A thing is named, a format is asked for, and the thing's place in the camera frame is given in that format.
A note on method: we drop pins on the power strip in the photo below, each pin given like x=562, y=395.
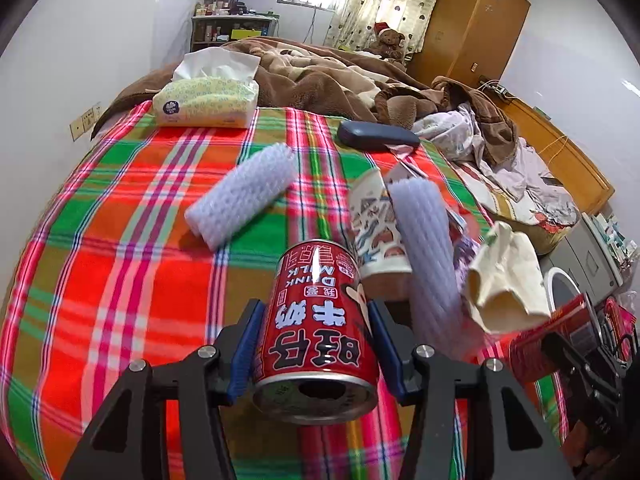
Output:
x=492, y=86

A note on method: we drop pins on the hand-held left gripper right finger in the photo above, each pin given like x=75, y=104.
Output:
x=389, y=352

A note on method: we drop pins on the red white drink carton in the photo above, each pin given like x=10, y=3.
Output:
x=535, y=350

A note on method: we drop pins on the printed paper cup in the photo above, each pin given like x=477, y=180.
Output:
x=375, y=230

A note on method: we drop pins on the brown teddy bear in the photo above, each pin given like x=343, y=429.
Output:
x=390, y=42

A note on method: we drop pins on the grey drawer nightstand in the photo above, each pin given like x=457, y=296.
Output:
x=590, y=255

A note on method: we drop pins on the black glasses case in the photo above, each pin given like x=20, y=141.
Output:
x=375, y=134

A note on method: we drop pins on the plaid bed cover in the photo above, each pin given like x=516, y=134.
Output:
x=125, y=260

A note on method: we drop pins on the wooden wardrobe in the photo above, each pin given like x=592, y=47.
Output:
x=470, y=25

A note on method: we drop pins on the pink white paper wrapper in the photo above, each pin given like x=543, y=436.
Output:
x=405, y=162

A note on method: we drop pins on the pile of small boxes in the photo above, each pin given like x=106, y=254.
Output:
x=615, y=240

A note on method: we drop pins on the yellow tissue pack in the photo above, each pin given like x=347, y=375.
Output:
x=205, y=102

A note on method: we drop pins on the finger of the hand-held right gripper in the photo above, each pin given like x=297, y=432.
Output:
x=565, y=357

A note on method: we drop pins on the white round trash bin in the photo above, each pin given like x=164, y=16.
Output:
x=552, y=280

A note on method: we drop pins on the floral rose bed sheet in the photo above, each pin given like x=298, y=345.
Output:
x=550, y=220

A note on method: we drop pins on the crumpled beige paper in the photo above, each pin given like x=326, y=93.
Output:
x=505, y=275

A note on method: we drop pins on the wooden bed headboard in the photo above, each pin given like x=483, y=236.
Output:
x=565, y=160

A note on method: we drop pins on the grey storage shelf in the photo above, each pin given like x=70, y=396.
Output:
x=225, y=27

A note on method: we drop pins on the brown fleece blanket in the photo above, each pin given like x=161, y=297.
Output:
x=310, y=80

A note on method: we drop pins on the wall socket panel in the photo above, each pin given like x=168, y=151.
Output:
x=85, y=121

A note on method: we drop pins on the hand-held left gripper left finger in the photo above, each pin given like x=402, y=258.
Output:
x=244, y=352

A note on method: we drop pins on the white foam net sleeve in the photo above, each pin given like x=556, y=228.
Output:
x=425, y=260
x=240, y=195

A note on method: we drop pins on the red cartoon milk can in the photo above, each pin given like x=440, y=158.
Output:
x=310, y=320

